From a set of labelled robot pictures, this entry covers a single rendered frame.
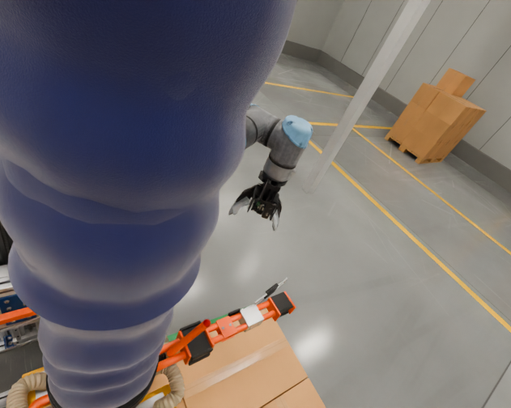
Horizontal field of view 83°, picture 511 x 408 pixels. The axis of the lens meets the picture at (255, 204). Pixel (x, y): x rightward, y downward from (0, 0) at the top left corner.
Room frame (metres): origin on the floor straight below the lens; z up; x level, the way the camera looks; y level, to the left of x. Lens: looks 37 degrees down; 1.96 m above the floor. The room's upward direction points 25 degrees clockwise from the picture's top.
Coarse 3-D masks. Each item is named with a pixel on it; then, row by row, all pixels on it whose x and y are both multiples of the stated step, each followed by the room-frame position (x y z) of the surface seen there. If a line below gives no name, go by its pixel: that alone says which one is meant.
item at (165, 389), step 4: (160, 388) 0.32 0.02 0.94; (164, 388) 0.32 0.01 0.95; (168, 388) 0.33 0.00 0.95; (152, 392) 0.30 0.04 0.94; (156, 392) 0.31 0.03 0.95; (160, 392) 0.31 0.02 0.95; (164, 392) 0.31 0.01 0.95; (168, 392) 0.32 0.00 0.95; (148, 396) 0.29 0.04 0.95; (152, 396) 0.29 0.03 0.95; (156, 396) 0.29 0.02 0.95; (160, 396) 0.30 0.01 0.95; (144, 400) 0.27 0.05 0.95; (148, 400) 0.28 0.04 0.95; (152, 400) 0.28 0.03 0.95; (140, 404) 0.26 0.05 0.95; (144, 404) 0.27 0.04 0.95; (148, 404) 0.27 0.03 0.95; (152, 404) 0.27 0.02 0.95
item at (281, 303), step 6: (282, 294) 0.72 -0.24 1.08; (270, 300) 0.67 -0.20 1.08; (276, 300) 0.68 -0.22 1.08; (282, 300) 0.69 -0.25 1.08; (288, 300) 0.71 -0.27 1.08; (270, 306) 0.66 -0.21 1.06; (276, 306) 0.66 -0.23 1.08; (282, 306) 0.67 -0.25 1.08; (288, 306) 0.68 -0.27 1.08; (294, 306) 0.69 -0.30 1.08; (276, 312) 0.64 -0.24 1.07; (282, 312) 0.67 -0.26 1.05; (288, 312) 0.69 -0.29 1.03; (276, 318) 0.63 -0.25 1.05
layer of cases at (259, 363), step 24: (264, 312) 0.99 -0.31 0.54; (240, 336) 0.80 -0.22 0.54; (264, 336) 0.86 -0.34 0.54; (216, 360) 0.64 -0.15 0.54; (240, 360) 0.69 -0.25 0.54; (264, 360) 0.74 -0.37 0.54; (288, 360) 0.79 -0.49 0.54; (168, 384) 0.47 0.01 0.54; (192, 384) 0.51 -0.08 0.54; (216, 384) 0.55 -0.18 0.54; (240, 384) 0.59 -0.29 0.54; (264, 384) 0.63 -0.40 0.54; (288, 384) 0.68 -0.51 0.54; (312, 384) 0.73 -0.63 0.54
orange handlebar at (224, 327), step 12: (12, 312) 0.29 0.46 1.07; (24, 312) 0.30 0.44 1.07; (0, 324) 0.26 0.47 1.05; (216, 324) 0.51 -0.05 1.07; (228, 324) 0.52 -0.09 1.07; (216, 336) 0.47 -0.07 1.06; (228, 336) 0.49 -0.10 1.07; (168, 348) 0.38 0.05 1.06; (168, 360) 0.35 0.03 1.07; (180, 360) 0.37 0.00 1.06; (48, 396) 0.17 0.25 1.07
